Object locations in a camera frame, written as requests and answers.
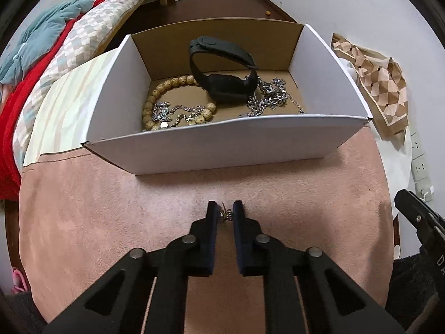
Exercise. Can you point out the small pink object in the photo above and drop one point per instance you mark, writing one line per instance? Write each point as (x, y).
(18, 280)

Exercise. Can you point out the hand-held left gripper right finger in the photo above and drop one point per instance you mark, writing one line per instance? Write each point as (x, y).
(240, 233)

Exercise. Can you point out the beige diamond pattern scarf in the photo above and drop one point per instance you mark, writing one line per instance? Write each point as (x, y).
(375, 83)

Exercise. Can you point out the teal quilted blanket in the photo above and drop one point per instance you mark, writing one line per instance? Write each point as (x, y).
(45, 24)

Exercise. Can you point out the small metal earring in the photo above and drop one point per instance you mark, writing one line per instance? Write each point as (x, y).
(226, 214)

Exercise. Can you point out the white power strip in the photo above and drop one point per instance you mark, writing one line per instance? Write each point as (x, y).
(422, 167)

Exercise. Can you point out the black smart watch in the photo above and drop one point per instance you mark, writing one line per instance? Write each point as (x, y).
(226, 85)

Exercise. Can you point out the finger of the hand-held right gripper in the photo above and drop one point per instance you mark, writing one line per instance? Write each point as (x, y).
(417, 212)

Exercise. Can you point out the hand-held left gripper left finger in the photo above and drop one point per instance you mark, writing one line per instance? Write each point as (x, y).
(210, 229)

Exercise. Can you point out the white cardboard box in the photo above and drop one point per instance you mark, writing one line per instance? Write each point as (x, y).
(226, 146)

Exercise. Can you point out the white charger plug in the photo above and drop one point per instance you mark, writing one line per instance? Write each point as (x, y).
(427, 191)

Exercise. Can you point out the pink striped table cloth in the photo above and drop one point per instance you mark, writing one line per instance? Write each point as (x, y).
(104, 222)

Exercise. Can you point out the person's dark fleece clothing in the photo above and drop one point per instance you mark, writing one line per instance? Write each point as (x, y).
(410, 285)

